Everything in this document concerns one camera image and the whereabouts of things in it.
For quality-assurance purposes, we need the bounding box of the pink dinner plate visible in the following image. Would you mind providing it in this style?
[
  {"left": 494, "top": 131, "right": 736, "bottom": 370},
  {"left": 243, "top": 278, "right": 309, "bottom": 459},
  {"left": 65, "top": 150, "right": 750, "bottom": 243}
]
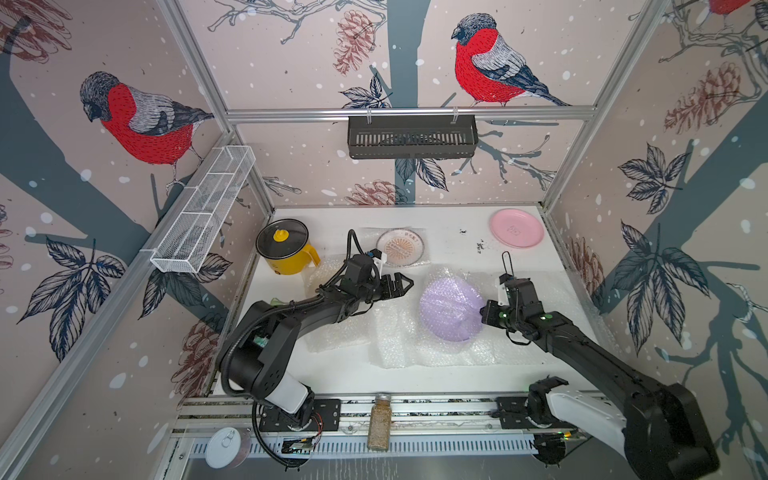
[{"left": 489, "top": 208, "right": 545, "bottom": 248}]

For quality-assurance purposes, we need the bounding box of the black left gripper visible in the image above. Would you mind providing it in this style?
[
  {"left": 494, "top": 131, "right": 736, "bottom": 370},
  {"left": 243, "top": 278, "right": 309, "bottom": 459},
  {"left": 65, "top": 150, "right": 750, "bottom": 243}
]
[{"left": 356, "top": 272, "right": 414, "bottom": 304}]

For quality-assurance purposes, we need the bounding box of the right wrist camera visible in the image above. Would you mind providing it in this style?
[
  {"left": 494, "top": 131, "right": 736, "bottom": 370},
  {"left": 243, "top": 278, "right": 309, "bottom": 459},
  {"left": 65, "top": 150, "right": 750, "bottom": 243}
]
[{"left": 497, "top": 273, "right": 517, "bottom": 307}]

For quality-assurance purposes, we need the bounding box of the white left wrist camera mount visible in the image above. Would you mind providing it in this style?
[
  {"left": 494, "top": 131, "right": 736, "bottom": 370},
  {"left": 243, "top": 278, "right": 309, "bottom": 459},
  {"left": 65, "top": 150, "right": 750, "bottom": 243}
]
[{"left": 368, "top": 249, "right": 387, "bottom": 270}]

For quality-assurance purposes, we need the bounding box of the yellow pot with black lid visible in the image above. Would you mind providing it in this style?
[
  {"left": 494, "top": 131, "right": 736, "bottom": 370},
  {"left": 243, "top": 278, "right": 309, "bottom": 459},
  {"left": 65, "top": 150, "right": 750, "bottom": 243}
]
[{"left": 255, "top": 219, "right": 321, "bottom": 275}]

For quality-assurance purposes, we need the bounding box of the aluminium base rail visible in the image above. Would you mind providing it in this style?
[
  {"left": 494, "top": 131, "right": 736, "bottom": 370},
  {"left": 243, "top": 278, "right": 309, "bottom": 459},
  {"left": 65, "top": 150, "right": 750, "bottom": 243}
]
[{"left": 171, "top": 395, "right": 590, "bottom": 461}]

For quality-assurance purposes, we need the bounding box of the patterned plate in bubble wrap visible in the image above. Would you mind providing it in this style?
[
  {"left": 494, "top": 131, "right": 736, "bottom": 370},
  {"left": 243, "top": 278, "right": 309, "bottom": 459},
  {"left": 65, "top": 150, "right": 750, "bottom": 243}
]
[{"left": 359, "top": 227, "right": 431, "bottom": 268}]

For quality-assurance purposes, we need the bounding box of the white wire mesh shelf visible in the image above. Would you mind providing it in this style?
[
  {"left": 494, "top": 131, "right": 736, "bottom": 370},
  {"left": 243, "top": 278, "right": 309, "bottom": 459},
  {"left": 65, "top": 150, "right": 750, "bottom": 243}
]
[{"left": 150, "top": 145, "right": 255, "bottom": 274}]

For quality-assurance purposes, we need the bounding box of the black hanging wire basket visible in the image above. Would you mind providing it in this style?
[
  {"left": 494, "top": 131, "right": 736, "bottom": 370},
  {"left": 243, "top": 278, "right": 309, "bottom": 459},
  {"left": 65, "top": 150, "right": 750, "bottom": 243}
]
[{"left": 347, "top": 115, "right": 479, "bottom": 160}]

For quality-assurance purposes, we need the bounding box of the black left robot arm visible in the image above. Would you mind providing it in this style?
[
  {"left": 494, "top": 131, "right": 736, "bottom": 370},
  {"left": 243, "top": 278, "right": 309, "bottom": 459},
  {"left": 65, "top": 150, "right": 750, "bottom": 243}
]
[{"left": 216, "top": 250, "right": 414, "bottom": 424}]

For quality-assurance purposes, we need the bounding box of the purple plate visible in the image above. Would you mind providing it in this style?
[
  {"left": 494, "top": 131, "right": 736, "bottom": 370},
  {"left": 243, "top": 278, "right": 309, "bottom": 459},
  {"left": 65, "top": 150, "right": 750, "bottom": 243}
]
[{"left": 419, "top": 276, "right": 485, "bottom": 343}]

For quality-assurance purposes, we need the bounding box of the clear bubble wrap sheet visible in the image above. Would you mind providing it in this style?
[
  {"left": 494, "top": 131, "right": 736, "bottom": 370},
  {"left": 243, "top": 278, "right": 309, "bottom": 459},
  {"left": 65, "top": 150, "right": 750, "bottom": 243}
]
[
  {"left": 304, "top": 265, "right": 558, "bottom": 369},
  {"left": 417, "top": 265, "right": 486, "bottom": 347}
]

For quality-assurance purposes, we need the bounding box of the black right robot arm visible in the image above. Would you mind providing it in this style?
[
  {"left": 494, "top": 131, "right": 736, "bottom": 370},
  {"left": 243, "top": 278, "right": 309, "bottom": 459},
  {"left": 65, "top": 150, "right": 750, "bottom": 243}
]
[{"left": 480, "top": 274, "right": 720, "bottom": 479}]

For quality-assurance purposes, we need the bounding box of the spice jar with granules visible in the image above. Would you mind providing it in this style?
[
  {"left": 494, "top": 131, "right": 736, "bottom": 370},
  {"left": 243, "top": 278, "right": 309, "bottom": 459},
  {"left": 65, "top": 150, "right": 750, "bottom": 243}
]
[{"left": 367, "top": 394, "right": 392, "bottom": 452}]

